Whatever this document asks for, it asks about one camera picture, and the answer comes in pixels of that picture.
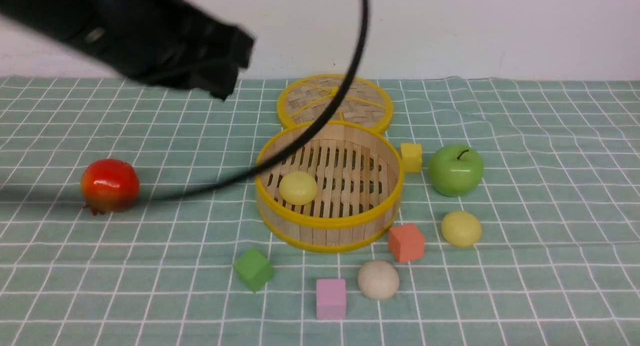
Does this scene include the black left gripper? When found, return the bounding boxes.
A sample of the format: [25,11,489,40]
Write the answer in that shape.
[0,0,255,100]

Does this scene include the pale yellow bun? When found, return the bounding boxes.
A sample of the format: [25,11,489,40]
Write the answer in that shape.
[279,171,318,205]

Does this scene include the white bun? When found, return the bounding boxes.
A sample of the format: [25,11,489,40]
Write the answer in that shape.
[358,260,400,301]

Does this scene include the woven bamboo steamer lid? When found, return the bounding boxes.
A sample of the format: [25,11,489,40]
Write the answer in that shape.
[276,74,394,135]

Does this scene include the bamboo steamer tray yellow rim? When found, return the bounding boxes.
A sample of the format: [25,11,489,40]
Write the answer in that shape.
[254,122,405,254]

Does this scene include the red pomegranate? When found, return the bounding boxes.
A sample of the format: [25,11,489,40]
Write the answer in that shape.
[80,158,140,216]

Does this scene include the green foam cube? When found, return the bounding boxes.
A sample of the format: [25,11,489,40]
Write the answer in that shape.
[233,248,274,293]

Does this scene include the yellow foam cube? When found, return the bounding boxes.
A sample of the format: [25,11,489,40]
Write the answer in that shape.
[400,143,423,173]

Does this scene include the pink foam cube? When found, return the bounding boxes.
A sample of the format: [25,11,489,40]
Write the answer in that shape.
[315,278,347,320]

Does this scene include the orange foam cube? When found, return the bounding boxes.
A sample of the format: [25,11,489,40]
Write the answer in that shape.
[387,223,426,262]

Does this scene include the green apple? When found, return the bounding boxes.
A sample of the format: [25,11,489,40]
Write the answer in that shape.
[427,144,485,197]

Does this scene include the green checkered tablecloth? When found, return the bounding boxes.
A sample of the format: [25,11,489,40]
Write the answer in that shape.
[0,76,640,345]

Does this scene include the black cable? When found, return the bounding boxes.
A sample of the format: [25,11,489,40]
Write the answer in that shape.
[145,0,371,202]

